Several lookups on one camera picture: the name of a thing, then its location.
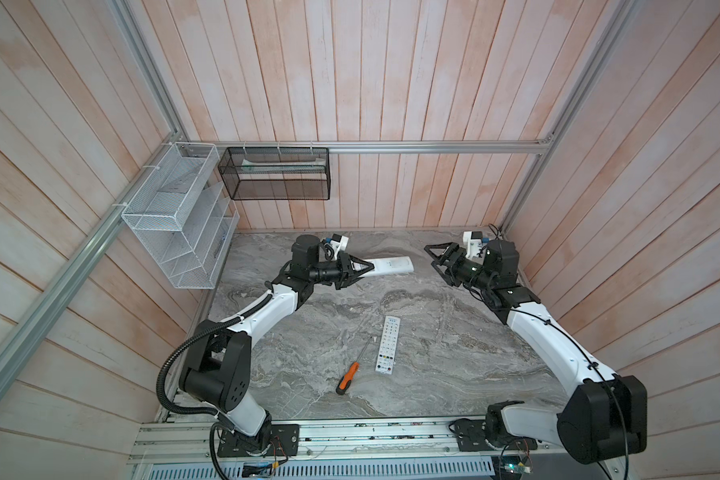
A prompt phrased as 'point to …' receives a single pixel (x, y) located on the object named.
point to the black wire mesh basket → (277, 173)
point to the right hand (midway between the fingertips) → (426, 254)
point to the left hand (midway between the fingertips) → (374, 273)
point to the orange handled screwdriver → (351, 371)
